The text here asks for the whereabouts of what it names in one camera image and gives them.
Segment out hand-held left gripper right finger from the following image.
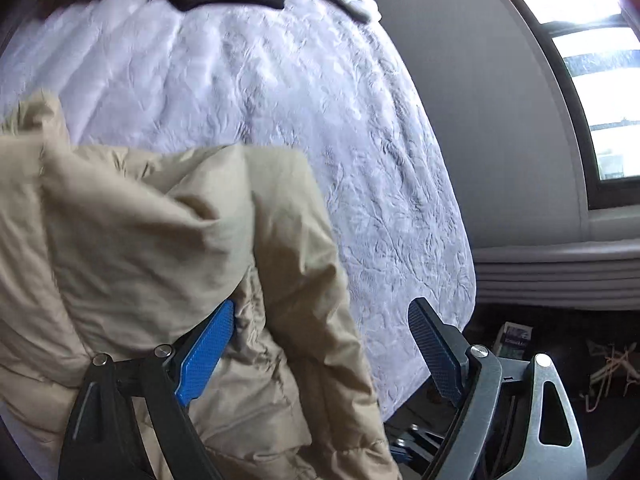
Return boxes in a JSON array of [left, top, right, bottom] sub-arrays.
[[407, 297, 588, 480]]

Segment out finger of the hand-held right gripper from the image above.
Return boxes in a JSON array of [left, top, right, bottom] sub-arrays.
[[387, 422, 441, 467]]

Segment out pale textured bedspread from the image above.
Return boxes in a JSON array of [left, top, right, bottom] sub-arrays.
[[0, 0, 477, 480]]

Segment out white ribbed window sill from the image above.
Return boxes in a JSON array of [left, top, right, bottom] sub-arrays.
[[472, 210, 640, 309]]

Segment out small printed box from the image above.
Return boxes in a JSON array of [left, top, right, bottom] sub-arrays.
[[495, 321, 534, 359]]

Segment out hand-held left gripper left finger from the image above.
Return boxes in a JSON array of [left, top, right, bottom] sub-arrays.
[[57, 300, 236, 480]]

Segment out beige puffer jacket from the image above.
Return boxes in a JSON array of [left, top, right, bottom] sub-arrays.
[[0, 89, 403, 480]]

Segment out wire clothes hangers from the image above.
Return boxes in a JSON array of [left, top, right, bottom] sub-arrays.
[[582, 340, 640, 411]]

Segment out dark framed window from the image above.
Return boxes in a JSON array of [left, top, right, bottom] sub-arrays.
[[475, 0, 640, 211]]

